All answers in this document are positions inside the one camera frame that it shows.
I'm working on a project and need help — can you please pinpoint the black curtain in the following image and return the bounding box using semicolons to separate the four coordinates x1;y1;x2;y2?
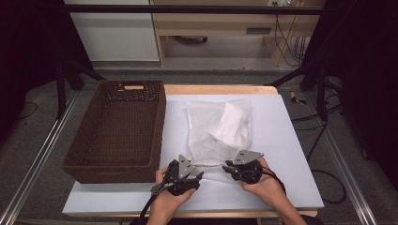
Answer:
301;0;398;184
0;0;92;140

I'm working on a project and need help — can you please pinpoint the left hand-held gripper cable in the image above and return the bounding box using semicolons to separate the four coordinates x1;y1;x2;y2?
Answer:
138;183;173;225

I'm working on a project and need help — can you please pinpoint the white mesh laundry bag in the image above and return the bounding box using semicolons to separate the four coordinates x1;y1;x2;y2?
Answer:
186;98;253;185

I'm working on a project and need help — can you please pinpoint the thin black floor cable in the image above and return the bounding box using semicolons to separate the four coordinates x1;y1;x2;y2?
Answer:
17;100;39;120

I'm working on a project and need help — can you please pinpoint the black horizontal bar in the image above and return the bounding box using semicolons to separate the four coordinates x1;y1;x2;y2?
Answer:
64;4;325;16

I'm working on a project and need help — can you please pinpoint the light wooden desk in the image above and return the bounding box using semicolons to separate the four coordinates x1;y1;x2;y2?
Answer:
149;0;327;68

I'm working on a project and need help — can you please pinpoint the brown woven basket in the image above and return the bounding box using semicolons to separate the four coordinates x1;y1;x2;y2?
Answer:
61;80;167;185

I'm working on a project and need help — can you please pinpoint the white cloth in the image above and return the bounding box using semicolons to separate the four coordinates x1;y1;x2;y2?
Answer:
208;101;252;148

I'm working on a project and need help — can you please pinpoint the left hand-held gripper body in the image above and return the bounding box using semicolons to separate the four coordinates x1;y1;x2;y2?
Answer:
162;154;197;197

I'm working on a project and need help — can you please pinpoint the black metal stand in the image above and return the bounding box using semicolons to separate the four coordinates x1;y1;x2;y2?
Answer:
55;60;105;120
266;60;343;122

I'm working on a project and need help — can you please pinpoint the person's right hand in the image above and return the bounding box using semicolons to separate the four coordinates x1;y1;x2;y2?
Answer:
237;157;284;204

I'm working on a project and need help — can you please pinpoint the wooden table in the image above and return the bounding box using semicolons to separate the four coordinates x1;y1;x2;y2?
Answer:
67;83;319;219

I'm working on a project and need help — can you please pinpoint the long black floor cable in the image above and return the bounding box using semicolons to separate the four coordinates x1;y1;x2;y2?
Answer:
291;102;347;204

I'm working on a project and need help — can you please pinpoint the person's left hand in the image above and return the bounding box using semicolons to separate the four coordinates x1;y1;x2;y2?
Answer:
155;165;197;205

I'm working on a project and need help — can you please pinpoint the bundle of desk cables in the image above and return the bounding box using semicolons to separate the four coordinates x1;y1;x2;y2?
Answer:
274;13;312;68

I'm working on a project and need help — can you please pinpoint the right hand-held gripper cable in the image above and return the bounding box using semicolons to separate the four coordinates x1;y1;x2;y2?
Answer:
261;166;287;196

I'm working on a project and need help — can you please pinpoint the yellow black tool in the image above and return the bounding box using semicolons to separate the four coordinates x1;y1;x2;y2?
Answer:
289;91;308;107

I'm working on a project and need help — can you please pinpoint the white cabinet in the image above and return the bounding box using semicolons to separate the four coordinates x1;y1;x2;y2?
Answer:
64;0;161;62

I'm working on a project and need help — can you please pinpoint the hand-held gripper cable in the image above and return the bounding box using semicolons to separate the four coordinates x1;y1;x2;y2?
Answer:
138;183;173;225
261;166;287;196

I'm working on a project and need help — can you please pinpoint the aluminium rail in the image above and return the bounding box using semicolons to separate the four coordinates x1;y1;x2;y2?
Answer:
304;93;378;225
0;89;80;225

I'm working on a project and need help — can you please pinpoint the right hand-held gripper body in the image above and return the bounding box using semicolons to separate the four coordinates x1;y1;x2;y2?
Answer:
233;149;265;185

